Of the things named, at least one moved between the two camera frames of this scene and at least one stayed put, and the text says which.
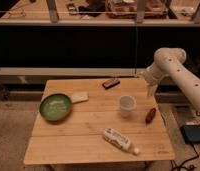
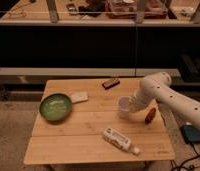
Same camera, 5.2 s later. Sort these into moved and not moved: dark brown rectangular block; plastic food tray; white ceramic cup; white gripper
Moved: white gripper
Not moved: plastic food tray; white ceramic cup; dark brown rectangular block
